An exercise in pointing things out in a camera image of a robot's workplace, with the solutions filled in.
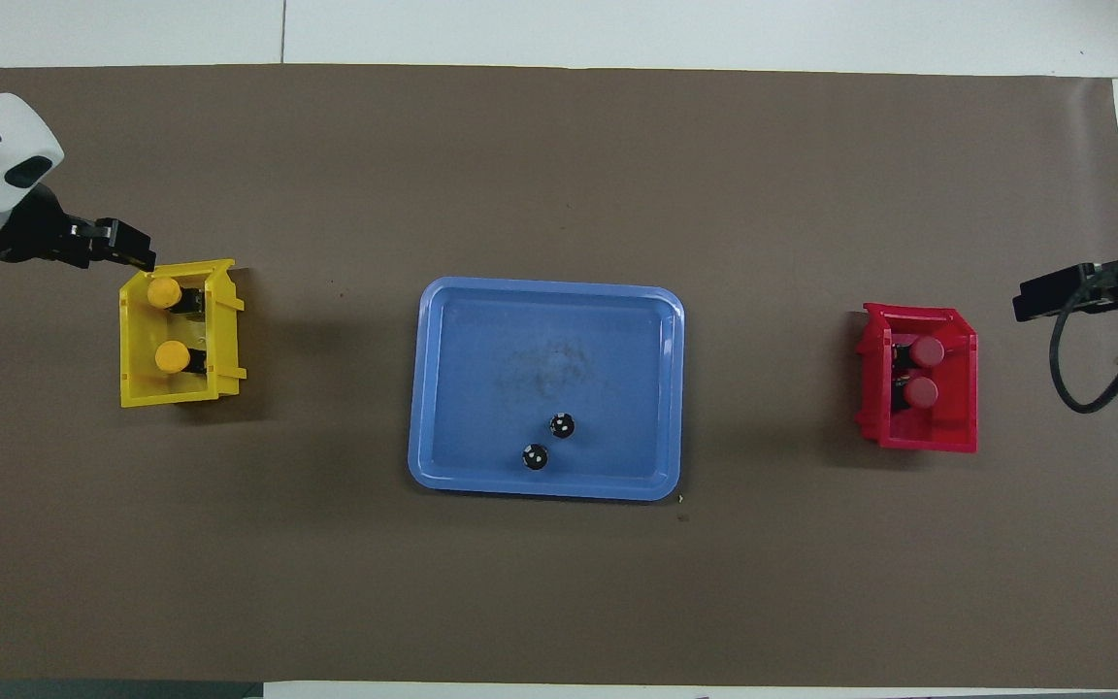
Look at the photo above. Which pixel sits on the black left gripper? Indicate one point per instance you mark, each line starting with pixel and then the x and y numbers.
pixel 127 245

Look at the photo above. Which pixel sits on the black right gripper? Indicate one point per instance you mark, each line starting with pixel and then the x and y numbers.
pixel 1049 294

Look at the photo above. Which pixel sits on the yellow push button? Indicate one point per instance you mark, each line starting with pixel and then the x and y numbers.
pixel 163 292
pixel 170 356

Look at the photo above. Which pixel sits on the red push button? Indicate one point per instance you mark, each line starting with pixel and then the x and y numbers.
pixel 927 351
pixel 922 392

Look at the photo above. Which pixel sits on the yellow plastic storage bin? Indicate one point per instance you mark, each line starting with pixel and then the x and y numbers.
pixel 137 330

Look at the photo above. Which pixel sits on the red plastic storage bin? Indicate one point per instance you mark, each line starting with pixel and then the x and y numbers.
pixel 918 432

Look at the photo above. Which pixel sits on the brown table mat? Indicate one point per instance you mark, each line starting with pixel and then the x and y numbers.
pixel 559 175

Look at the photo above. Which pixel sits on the blue plastic tray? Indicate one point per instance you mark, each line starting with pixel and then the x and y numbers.
pixel 608 388

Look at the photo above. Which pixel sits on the black push button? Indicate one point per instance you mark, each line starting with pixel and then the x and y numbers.
pixel 536 456
pixel 562 424

